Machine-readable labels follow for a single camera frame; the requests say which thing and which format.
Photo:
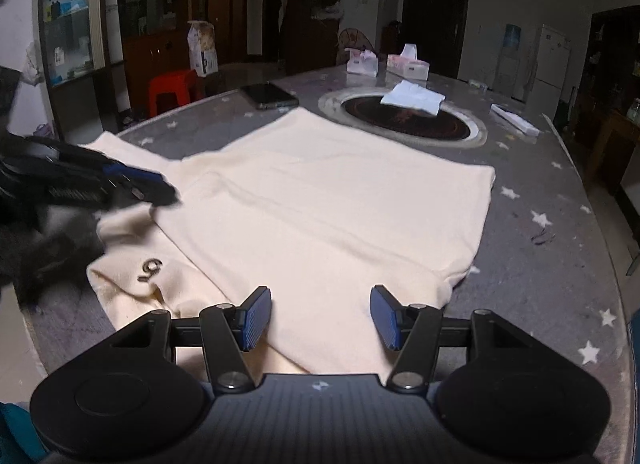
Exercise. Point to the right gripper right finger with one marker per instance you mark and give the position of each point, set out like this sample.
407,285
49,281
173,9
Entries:
417,333

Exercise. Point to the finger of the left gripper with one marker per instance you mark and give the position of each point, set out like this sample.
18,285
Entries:
129,194
134,175

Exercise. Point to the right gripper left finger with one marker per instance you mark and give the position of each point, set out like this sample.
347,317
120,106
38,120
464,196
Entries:
224,332

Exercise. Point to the cream white sweater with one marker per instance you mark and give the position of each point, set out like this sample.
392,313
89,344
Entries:
319,213

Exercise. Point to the teal jacket forearm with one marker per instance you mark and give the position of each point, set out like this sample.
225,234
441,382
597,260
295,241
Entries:
19,442

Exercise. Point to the red plastic stool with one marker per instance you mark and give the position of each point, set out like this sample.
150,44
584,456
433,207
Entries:
184,85

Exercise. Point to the glass shelf cabinet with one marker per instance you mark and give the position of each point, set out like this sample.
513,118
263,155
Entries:
78,68

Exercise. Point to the white paper bag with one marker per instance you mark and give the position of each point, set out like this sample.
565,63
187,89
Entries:
202,50

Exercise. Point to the black smartphone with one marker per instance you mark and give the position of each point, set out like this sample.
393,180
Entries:
265,96

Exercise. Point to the round induction cooktop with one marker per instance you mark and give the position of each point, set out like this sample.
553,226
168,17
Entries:
362,107

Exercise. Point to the white long box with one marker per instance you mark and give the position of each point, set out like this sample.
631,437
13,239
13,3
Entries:
516,121

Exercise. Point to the white folded cloth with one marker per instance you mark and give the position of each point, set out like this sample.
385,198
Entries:
413,96

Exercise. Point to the pink tissue box left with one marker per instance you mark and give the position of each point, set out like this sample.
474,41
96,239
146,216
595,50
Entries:
362,62

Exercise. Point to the pink tissue box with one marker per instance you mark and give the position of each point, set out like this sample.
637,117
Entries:
362,62
407,65

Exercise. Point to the floral cushion chair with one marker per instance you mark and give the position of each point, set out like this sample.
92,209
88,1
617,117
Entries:
351,39

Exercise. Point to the small green white packet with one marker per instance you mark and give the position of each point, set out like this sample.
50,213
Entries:
477,85

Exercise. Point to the pink tissue box right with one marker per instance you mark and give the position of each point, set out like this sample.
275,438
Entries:
407,65

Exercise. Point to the water dispenser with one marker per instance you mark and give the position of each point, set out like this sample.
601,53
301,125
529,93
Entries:
508,61

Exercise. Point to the wooden side table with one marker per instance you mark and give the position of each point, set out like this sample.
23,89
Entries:
610,157

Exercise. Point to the white refrigerator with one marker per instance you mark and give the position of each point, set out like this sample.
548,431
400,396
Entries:
547,71

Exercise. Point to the dark wooden display cabinet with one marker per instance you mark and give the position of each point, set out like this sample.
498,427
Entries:
610,79

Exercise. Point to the dark wooden door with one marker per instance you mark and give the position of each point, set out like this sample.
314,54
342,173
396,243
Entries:
437,28

